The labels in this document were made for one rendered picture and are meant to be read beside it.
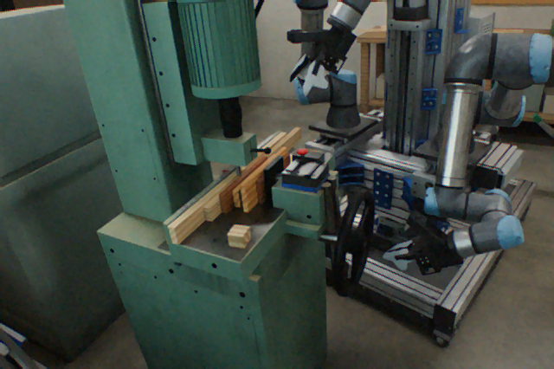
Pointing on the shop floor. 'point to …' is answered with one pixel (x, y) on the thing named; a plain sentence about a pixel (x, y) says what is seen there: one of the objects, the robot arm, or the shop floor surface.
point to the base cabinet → (228, 319)
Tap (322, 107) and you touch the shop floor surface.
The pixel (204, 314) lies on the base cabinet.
